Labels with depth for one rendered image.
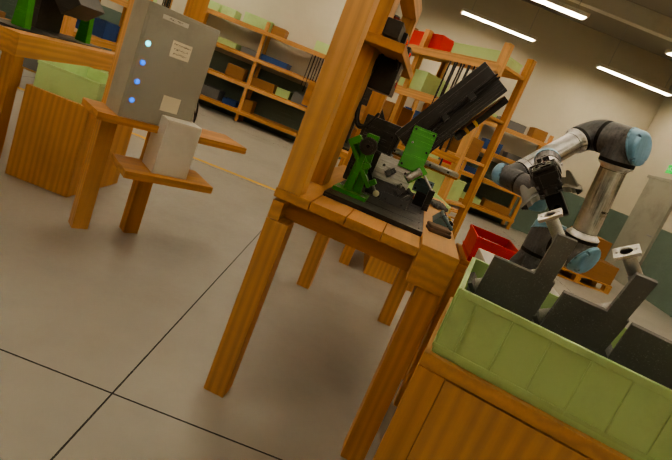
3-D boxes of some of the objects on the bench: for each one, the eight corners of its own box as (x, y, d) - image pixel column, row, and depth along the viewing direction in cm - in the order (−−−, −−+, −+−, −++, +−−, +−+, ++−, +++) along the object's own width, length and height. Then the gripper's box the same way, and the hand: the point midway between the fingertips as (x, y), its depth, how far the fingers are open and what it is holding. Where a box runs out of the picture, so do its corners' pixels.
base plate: (423, 200, 295) (424, 197, 294) (420, 237, 188) (422, 232, 187) (360, 173, 299) (361, 170, 299) (322, 195, 193) (324, 190, 192)
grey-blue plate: (423, 207, 250) (434, 183, 248) (423, 208, 249) (434, 183, 246) (406, 200, 252) (417, 175, 249) (406, 201, 250) (417, 176, 247)
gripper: (507, 168, 144) (503, 190, 127) (577, 143, 135) (583, 164, 118) (518, 193, 146) (515, 219, 129) (588, 171, 137) (595, 195, 120)
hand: (551, 202), depth 124 cm, fingers open, 14 cm apart
